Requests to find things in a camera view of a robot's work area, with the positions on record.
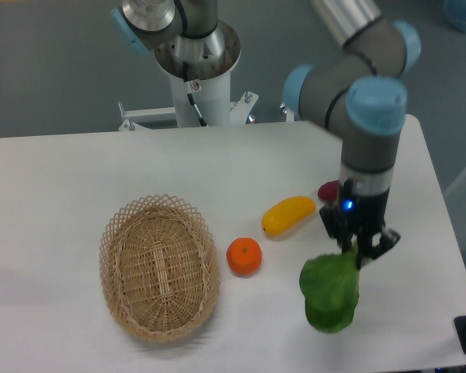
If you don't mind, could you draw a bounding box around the woven wicker basket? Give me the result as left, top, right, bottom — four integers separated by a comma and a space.
99, 194, 221, 343

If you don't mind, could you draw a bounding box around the black white cable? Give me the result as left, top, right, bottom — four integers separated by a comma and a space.
182, 61, 210, 127

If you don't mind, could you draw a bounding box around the white metal base frame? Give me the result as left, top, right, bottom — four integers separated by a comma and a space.
116, 90, 299, 131

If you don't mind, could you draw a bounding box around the blue object top right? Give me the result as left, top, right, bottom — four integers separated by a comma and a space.
443, 0, 466, 33

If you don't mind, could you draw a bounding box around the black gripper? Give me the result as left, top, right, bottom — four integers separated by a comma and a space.
319, 180, 401, 270

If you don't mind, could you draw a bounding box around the orange tangerine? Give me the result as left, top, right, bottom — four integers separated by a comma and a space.
226, 237, 263, 277

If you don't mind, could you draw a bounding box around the green leafy vegetable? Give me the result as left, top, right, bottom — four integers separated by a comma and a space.
299, 241, 360, 334

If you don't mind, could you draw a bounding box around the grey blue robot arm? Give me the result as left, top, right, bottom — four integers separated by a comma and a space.
111, 1, 421, 267

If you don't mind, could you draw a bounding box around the yellow mango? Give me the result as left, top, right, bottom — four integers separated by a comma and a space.
261, 196, 317, 236

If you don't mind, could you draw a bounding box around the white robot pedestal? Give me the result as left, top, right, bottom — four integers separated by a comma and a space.
155, 20, 241, 107

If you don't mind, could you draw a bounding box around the purple sweet potato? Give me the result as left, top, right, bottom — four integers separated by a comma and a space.
317, 180, 339, 204

